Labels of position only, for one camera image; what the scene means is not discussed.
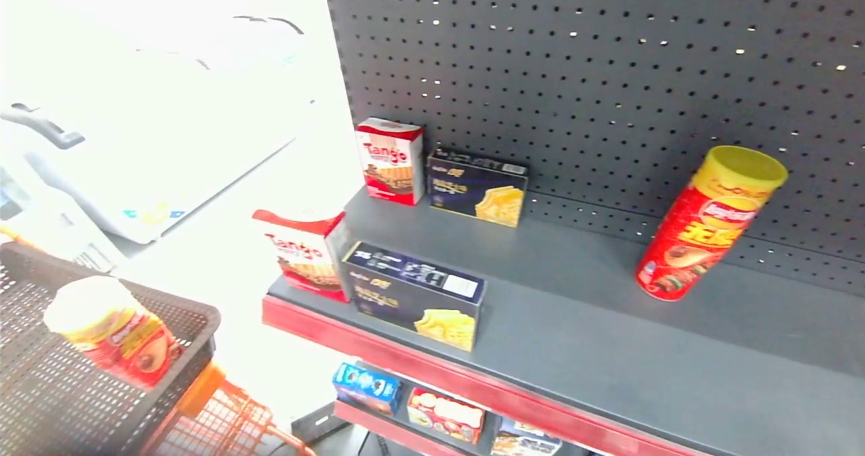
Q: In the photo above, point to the blue and white snack box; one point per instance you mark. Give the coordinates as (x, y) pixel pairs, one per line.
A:
(524, 441)

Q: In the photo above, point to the dark blue cracker box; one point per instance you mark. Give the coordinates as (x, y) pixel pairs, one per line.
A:
(476, 189)
(412, 297)

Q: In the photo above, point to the white freezer cabinet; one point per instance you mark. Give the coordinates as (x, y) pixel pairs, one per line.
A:
(135, 165)

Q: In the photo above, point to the orange shopping cart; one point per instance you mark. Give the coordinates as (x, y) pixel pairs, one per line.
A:
(61, 388)

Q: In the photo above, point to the black shop shelf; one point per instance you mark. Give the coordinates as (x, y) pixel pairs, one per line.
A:
(608, 321)

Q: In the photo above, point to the blue cookie box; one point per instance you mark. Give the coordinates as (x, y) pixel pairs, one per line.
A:
(365, 387)

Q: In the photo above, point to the red wafer box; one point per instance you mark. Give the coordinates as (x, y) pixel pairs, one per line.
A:
(392, 162)
(307, 257)

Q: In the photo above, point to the red and white snack box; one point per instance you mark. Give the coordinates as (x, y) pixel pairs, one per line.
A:
(446, 415)

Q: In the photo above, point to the red chips can yellow lid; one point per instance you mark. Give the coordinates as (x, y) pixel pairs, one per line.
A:
(703, 230)
(115, 331)

